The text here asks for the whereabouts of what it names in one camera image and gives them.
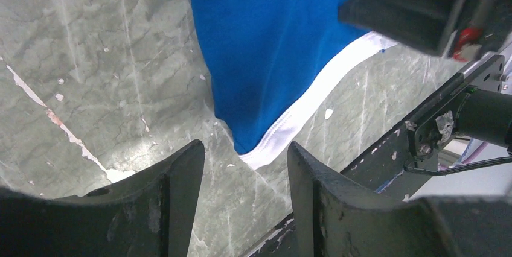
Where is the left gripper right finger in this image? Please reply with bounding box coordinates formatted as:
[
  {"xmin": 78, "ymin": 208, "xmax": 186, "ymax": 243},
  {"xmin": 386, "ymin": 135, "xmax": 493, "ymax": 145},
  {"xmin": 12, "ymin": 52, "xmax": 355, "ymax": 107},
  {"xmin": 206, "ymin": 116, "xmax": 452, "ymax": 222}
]
[{"xmin": 287, "ymin": 142, "xmax": 511, "ymax": 256}]

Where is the blue underwear white trim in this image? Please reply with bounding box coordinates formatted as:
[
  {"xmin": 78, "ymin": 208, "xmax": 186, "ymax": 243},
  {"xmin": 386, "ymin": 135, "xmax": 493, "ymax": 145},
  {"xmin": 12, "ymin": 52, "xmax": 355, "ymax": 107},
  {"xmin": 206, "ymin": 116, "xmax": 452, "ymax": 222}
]
[{"xmin": 190, "ymin": 0, "xmax": 395, "ymax": 170}]

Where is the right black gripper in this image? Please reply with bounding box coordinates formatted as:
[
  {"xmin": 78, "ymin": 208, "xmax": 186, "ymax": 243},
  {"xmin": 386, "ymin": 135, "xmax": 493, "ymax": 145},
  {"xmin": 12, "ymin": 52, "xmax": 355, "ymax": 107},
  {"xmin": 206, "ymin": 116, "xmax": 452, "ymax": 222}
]
[{"xmin": 338, "ymin": 0, "xmax": 511, "ymax": 61}]

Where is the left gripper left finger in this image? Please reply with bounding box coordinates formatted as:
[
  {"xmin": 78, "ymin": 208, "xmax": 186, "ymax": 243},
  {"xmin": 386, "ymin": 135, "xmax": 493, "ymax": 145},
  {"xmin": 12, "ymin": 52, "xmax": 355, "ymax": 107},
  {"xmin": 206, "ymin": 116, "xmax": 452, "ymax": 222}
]
[{"xmin": 1, "ymin": 140, "xmax": 205, "ymax": 256}]

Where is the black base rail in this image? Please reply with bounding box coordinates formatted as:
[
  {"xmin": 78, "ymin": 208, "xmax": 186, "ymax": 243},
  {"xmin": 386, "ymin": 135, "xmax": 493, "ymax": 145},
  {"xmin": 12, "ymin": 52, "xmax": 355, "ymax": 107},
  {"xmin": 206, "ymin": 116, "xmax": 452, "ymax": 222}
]
[{"xmin": 240, "ymin": 53, "xmax": 507, "ymax": 257}]

